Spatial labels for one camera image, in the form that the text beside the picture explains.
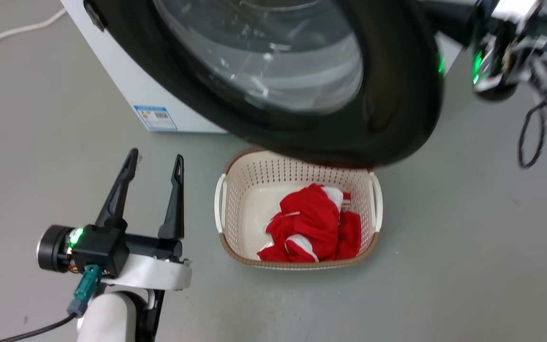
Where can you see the black round washing machine door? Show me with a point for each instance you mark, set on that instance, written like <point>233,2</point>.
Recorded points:
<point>387,95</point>

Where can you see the red and white garment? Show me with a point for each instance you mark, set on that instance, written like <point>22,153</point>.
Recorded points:
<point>311,225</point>

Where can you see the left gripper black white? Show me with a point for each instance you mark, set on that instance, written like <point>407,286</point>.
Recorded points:
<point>157,248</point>

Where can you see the cream perforated laundry basket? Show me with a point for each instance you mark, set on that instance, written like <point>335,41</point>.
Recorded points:
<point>247,199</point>

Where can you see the white washing machine body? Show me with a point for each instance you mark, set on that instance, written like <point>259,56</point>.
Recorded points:
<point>126,76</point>

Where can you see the black door hinge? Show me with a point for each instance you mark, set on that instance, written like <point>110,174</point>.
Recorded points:
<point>95,14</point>

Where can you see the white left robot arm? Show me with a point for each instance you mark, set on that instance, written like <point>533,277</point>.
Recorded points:
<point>112,316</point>

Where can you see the blue white energy label sticker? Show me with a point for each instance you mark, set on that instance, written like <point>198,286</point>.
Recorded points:
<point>155,118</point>

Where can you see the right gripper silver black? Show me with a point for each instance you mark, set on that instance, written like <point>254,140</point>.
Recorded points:
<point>501,57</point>

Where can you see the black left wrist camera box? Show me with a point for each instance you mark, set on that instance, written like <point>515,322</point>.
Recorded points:
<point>100,247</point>

